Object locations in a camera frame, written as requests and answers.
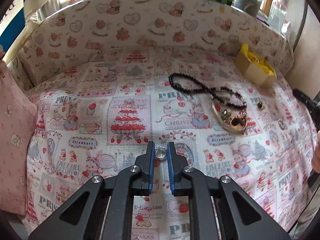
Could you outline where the small silver ring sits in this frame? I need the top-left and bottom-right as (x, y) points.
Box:
(154, 147), (167, 159)

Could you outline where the small silver earring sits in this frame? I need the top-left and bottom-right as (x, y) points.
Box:
(278, 119), (287, 131)

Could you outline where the black bead necklace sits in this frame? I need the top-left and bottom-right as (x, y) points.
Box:
(167, 73), (248, 110)

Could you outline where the right hand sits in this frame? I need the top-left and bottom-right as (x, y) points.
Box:
(312, 132), (320, 174)

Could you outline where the octagonal cardboard box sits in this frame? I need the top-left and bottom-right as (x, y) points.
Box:
(235, 51), (277, 88)

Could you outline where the christmas print bed sheet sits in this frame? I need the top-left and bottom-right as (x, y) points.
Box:
(22, 48), (317, 232)

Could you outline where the yellow cloth lining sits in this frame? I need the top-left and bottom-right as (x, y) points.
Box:
(240, 43), (276, 77)

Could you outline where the clear plastic container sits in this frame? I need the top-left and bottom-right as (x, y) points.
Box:
(267, 0), (287, 33)

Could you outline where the dark grey mug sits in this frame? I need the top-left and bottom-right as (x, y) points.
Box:
(233, 0), (263, 17)

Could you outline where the pink teddy bag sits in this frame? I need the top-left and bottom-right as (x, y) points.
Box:
(0, 60), (37, 216)

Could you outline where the baby bear print cushion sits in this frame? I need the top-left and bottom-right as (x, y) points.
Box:
(4, 0), (293, 92)

